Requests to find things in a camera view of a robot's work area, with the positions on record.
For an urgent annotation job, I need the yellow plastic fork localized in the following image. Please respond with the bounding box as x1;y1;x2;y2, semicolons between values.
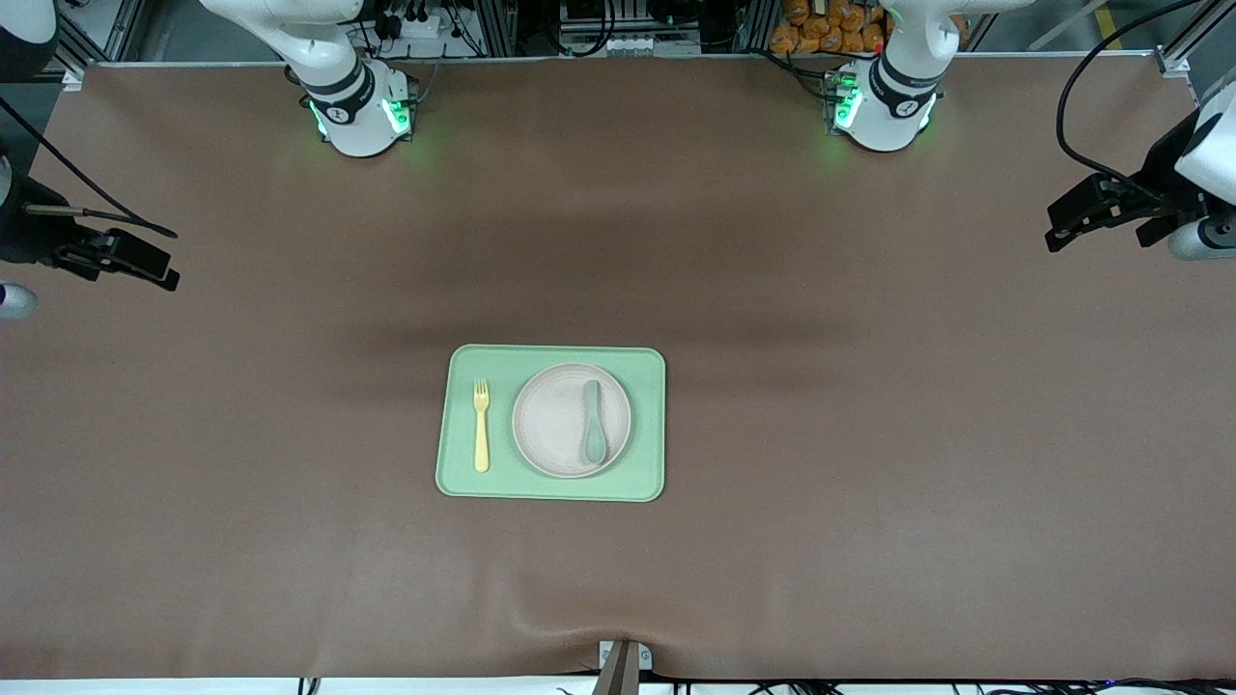
471;379;492;474

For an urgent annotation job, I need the beige round plate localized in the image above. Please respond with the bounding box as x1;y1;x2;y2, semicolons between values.
511;363;633;480

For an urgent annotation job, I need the brown table mat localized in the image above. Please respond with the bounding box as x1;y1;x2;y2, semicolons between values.
0;56;1236;682

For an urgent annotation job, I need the orange toy food pile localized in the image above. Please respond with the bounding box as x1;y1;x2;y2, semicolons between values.
770;0;889;55

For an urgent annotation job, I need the white power strip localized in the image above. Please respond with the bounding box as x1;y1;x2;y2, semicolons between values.
372;0;460;49

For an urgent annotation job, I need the light green rectangular tray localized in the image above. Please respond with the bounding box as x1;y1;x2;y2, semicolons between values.
435;345;667;503

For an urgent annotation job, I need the green plastic spoon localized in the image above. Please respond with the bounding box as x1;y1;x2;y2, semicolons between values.
581;378;609;464

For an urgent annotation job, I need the white connector block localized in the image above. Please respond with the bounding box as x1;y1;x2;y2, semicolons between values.
570;34;704;57

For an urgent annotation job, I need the aluminium frame post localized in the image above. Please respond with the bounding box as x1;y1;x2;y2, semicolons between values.
731;0;773;51
473;0;522;57

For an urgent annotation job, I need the table edge clamp bracket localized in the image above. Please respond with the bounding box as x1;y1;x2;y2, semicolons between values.
597;639;655;695

